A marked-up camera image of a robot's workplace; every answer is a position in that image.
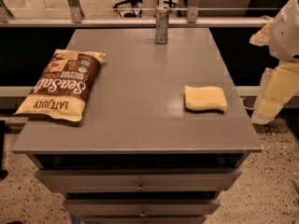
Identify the top grey drawer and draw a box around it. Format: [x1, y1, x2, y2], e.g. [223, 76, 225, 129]
[36, 169, 241, 193]

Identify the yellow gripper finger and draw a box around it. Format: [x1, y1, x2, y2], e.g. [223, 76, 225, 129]
[249, 16, 274, 47]
[251, 62, 299, 125]

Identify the grey drawer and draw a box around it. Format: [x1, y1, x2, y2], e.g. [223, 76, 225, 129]
[64, 199, 220, 217]
[36, 169, 241, 193]

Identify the black office chair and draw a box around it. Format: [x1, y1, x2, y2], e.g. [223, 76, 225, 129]
[113, 0, 143, 18]

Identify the brown sea salt chip bag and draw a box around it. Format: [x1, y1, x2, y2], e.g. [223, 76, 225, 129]
[15, 49, 107, 122]

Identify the yellow sponge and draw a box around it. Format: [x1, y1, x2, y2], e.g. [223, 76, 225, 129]
[185, 86, 227, 112]

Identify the black object at left edge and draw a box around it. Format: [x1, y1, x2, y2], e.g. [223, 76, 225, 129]
[0, 120, 10, 180]

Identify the white cable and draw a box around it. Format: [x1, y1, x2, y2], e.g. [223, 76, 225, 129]
[242, 97, 256, 112]

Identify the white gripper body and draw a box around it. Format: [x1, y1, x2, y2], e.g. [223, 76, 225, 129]
[269, 0, 299, 63]

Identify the grey drawer cabinet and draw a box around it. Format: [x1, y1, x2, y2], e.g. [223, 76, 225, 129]
[13, 28, 262, 224]

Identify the silver redbull can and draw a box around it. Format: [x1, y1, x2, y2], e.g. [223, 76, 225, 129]
[155, 6, 170, 44]

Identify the metal window railing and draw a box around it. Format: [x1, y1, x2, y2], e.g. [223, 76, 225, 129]
[0, 0, 272, 28]

